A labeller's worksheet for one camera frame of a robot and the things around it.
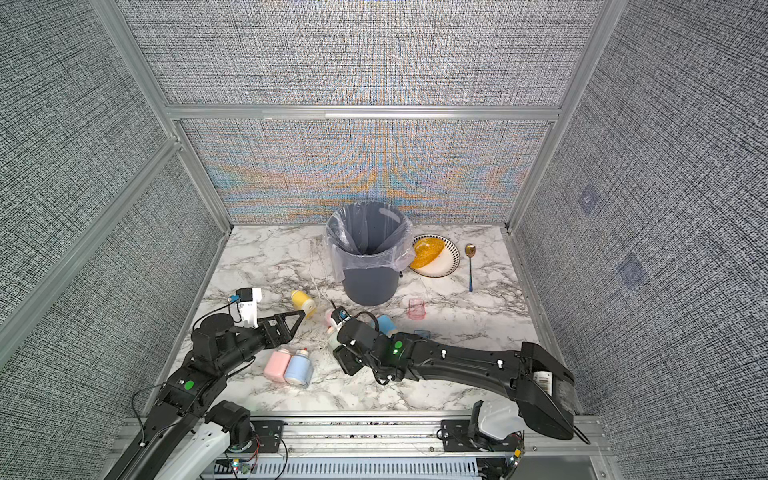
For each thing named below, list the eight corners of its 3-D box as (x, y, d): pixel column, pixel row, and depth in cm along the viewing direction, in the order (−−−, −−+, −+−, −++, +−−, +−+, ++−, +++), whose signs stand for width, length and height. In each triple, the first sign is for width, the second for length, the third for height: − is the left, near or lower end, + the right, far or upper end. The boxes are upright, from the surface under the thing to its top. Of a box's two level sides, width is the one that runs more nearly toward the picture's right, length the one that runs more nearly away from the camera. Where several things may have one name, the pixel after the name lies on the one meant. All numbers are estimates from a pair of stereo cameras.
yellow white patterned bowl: (411, 278, 106) (412, 265, 100) (408, 240, 117) (409, 227, 112) (460, 278, 106) (464, 265, 100) (452, 240, 117) (456, 227, 112)
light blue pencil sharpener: (290, 387, 83) (283, 378, 76) (296, 356, 88) (289, 345, 82) (311, 387, 83) (305, 378, 76) (316, 356, 88) (310, 345, 82)
